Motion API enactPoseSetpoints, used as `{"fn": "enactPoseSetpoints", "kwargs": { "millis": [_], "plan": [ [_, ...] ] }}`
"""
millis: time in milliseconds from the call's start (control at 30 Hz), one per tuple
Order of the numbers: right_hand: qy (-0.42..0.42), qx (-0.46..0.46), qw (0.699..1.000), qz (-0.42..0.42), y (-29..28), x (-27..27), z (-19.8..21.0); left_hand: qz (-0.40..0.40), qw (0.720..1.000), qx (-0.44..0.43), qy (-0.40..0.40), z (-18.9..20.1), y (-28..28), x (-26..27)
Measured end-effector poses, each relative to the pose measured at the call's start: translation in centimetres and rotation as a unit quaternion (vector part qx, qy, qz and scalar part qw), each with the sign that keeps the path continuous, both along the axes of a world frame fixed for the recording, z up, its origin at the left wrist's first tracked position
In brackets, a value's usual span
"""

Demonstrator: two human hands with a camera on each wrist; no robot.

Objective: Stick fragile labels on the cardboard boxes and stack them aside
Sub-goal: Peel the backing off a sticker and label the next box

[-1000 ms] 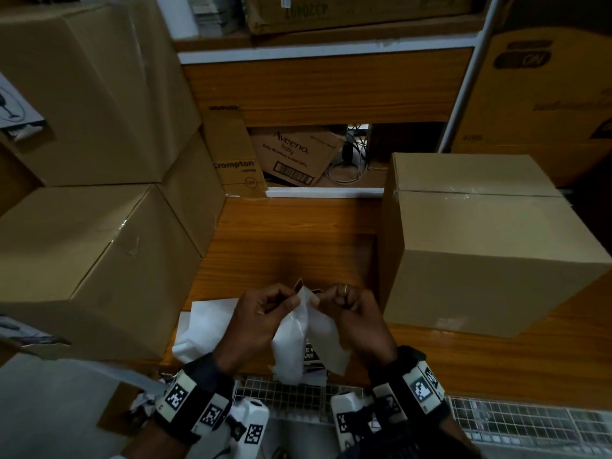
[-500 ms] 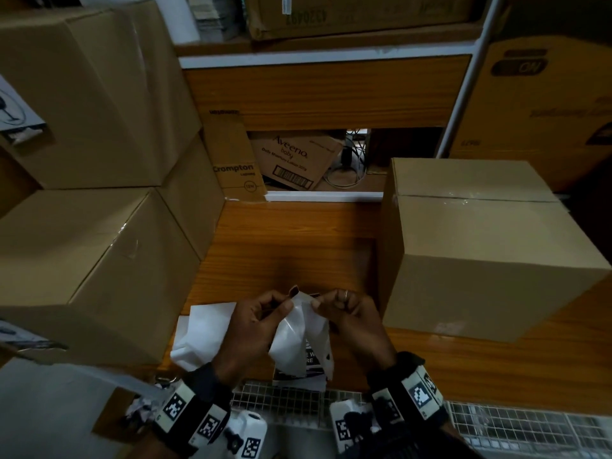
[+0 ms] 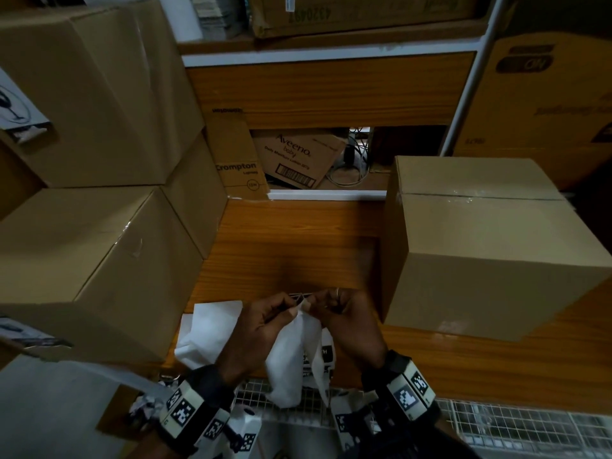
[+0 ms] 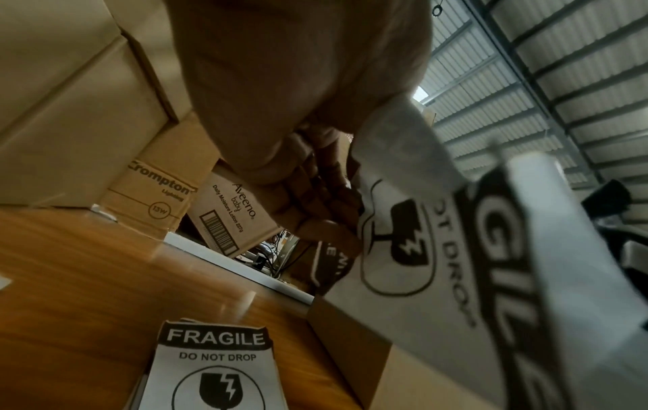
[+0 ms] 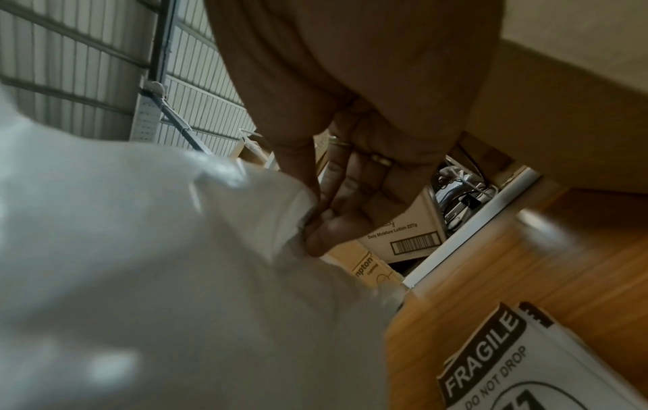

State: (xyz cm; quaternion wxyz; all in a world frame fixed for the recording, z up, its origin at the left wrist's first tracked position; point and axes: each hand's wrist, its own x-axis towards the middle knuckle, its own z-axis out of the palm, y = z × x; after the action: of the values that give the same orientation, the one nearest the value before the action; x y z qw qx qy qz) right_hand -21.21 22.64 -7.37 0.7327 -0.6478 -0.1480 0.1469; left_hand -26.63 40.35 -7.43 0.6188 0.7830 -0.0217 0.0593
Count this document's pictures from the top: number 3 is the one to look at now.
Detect flattened printed cardboard carton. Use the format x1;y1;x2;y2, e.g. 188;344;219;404
206;108;270;201

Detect person's right hand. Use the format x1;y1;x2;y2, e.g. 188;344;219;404
305;287;388;374

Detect wire mesh rack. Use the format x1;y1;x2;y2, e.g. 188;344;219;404
234;377;612;456

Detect tangle of cables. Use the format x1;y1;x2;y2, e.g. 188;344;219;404
330;127;372;188

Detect barcode printed cardboard box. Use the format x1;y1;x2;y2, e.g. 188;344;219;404
252;128;346;189

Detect large cardboard box white sticker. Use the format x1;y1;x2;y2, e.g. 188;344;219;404
248;0;493;40

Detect medium taped cardboard box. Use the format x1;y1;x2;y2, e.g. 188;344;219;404
0;186;204;364

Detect right wrist tracker band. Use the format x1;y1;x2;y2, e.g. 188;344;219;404
361;351;442;427

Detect white frame bar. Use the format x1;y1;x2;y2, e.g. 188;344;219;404
0;353;169;459

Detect wrist tracker band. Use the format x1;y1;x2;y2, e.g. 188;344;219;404
361;351;442;427
160;365;236;456

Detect stack of grey cards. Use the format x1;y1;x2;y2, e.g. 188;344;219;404
191;0;251;41

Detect white backing paper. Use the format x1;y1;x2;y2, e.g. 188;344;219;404
174;300;244;371

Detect left wrist tracker band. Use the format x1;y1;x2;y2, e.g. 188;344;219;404
160;365;236;456

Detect small taped cardboard box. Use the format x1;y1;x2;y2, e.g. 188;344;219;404
162;133;228;259

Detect fragile sticker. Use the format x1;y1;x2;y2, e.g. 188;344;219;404
0;317;73;351
0;66;52;145
265;296;337;409

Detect large cardboard box dark band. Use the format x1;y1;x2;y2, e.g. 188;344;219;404
454;33;612;191

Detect crumpled paper scraps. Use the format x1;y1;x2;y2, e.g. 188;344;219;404
127;394;167;422

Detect person's left hand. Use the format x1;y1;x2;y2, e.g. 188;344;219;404
217;291;312;388

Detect stack of fragile stickers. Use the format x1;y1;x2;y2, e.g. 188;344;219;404
300;328;337;379

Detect wooden shelf unit white frame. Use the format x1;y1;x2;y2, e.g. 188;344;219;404
177;0;507;202

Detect large stapled cardboard box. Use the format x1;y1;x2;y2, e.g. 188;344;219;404
0;0;205;189

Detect squarish taped cardboard box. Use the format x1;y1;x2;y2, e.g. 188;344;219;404
381;156;612;342

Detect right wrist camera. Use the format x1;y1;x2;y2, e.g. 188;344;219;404
330;389;384;455

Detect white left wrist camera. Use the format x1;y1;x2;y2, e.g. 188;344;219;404
224;404;265;459

